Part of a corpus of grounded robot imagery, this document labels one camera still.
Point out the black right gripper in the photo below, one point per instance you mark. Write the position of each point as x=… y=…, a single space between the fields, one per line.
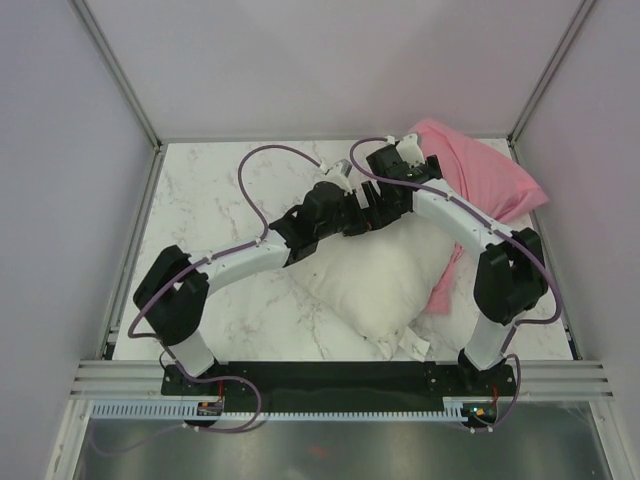
x=434 y=165

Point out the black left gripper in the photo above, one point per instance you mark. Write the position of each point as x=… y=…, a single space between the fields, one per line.
x=362 y=217

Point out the white pillow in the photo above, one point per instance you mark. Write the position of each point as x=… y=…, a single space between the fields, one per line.
x=379 y=282

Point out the pink satin pillowcase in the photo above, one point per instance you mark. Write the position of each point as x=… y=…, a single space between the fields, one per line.
x=488 y=179

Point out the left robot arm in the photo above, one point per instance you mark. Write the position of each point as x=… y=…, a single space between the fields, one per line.
x=173 y=293

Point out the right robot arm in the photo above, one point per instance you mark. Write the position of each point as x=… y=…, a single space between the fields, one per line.
x=510 y=273

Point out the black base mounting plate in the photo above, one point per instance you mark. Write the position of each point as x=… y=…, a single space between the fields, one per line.
x=341 y=386

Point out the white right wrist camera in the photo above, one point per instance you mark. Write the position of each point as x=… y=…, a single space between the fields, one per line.
x=407 y=145

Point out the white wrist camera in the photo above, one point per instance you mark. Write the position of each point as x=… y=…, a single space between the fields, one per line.
x=407 y=145
x=338 y=174

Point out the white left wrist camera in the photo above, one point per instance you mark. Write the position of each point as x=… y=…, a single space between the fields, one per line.
x=338 y=174

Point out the right aluminium frame post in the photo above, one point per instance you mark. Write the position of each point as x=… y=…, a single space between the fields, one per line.
x=562 y=49

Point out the aluminium frame post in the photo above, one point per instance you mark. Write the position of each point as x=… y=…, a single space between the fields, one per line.
x=562 y=49
x=115 y=70

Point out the left aluminium frame post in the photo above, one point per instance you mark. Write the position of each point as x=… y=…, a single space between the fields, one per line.
x=115 y=70

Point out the aluminium front rail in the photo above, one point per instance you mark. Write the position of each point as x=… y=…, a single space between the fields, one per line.
x=546 y=380

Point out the white slotted cable duct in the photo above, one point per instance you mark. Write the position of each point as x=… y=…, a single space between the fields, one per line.
x=191 y=410

